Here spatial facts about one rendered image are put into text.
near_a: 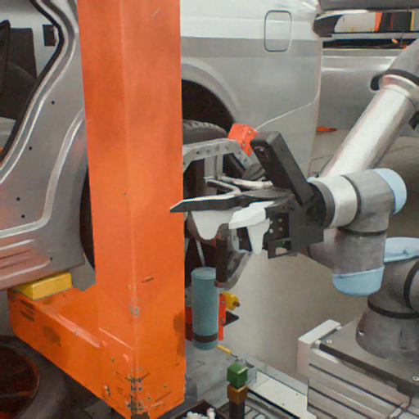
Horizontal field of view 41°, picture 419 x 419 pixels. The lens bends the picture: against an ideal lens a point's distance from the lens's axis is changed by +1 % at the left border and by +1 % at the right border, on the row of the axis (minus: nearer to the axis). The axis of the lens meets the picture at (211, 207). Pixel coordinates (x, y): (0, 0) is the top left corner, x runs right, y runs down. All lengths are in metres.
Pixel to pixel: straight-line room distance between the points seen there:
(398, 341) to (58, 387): 0.95
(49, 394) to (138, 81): 0.92
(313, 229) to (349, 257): 0.10
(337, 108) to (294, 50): 1.87
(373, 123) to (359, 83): 3.17
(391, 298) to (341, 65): 3.22
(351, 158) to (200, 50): 1.14
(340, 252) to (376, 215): 0.08
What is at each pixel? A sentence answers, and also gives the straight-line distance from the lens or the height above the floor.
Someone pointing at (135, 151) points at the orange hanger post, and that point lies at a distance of 1.21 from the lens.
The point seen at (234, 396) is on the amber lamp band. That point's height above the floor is 0.59.
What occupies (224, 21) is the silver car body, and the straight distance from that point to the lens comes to 2.13.
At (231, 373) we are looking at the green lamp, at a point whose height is 0.65.
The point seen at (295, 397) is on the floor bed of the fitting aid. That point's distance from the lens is 2.38.
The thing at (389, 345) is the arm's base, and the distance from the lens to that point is 1.23.
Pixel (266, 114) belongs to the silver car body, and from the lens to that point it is 2.34.
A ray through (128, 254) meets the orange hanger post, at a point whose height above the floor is 0.98.
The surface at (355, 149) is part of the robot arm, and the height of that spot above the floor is 1.26.
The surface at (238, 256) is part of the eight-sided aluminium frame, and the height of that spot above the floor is 0.67.
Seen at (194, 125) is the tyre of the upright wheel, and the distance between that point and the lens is 1.86.
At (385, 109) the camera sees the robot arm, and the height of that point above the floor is 1.33.
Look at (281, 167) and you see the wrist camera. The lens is 0.75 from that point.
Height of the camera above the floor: 1.45
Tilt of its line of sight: 17 degrees down
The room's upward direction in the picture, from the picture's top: straight up
